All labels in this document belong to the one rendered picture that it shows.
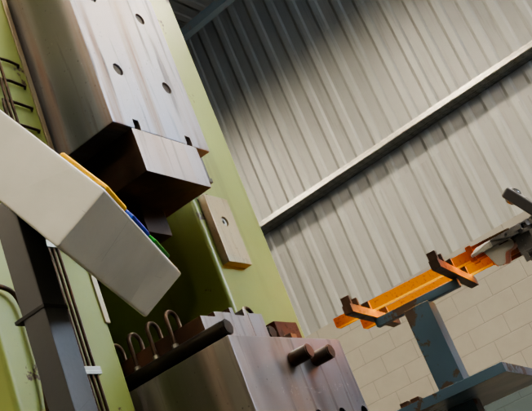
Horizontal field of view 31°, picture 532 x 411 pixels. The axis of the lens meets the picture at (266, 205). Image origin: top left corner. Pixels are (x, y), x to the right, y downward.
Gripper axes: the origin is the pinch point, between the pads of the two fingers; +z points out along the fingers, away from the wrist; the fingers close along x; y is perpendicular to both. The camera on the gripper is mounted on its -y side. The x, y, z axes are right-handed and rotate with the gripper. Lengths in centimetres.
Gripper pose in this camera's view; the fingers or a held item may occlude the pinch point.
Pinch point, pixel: (477, 250)
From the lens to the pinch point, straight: 214.3
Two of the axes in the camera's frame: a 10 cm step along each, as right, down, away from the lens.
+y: 4.4, 8.7, -2.1
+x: 4.0, 0.2, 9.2
